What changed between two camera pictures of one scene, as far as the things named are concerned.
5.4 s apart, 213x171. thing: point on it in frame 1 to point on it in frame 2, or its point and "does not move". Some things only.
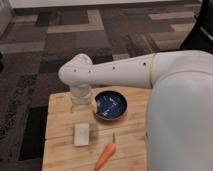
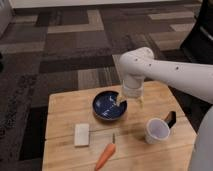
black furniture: [200, 36] does not move
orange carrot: [106, 154] does not move
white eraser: [81, 134] does not move
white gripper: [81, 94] to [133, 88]
